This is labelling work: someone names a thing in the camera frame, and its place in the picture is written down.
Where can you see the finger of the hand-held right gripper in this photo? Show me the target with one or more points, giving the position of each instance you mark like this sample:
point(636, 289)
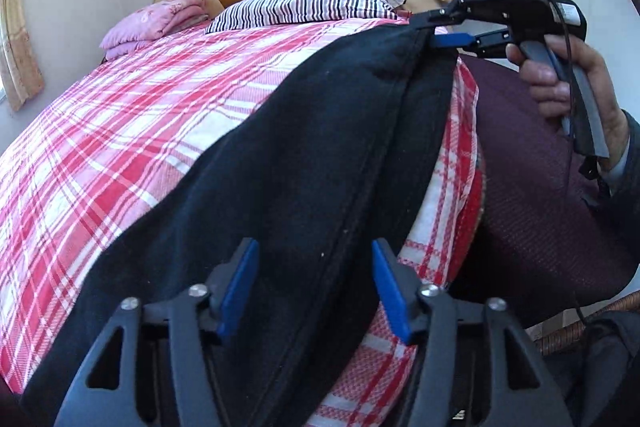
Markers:
point(452, 40)
point(440, 17)

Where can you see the striped pillow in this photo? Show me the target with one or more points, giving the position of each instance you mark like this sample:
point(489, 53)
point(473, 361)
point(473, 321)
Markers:
point(300, 4)

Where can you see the person's maroon garment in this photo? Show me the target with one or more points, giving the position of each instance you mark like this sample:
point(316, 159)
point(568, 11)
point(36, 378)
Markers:
point(525, 187)

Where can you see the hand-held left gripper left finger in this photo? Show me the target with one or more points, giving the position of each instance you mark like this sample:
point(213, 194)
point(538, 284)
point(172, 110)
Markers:
point(240, 287)

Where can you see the dark grey cloth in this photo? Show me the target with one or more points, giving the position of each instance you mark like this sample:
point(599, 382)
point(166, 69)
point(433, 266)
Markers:
point(595, 372)

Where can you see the red plaid bed sheet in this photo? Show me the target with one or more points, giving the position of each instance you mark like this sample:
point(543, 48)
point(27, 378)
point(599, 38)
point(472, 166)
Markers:
point(125, 107)

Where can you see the wicker chair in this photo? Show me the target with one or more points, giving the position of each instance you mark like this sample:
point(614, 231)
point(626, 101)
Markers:
point(565, 332)

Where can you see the person's right hand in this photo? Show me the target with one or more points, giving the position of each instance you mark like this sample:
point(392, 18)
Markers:
point(542, 87)

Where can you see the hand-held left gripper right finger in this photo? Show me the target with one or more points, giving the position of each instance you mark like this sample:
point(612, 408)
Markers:
point(392, 292)

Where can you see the pink folded blanket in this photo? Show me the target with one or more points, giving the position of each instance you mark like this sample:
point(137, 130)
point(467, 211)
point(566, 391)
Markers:
point(150, 24)

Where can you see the black pants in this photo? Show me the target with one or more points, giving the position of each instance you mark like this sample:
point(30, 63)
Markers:
point(300, 147)

